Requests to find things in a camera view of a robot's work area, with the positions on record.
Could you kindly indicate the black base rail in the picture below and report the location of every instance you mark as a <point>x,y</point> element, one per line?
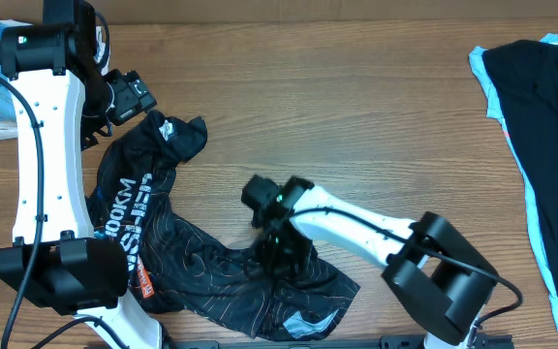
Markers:
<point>403,341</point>

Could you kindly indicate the plain black t-shirt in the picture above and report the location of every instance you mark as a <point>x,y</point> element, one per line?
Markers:
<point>525,75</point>

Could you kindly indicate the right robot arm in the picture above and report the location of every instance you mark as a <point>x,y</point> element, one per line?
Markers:
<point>439,277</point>

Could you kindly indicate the black cycling jersey orange lines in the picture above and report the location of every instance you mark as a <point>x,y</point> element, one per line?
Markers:
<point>174,265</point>

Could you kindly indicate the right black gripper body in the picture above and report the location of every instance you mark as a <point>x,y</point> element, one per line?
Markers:
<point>291,260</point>

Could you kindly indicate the light blue t-shirt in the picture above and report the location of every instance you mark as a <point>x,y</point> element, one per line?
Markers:
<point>534,231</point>

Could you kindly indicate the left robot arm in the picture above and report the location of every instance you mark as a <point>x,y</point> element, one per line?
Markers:
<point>64,99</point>

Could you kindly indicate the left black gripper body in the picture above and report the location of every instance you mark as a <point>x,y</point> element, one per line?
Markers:
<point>130,101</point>

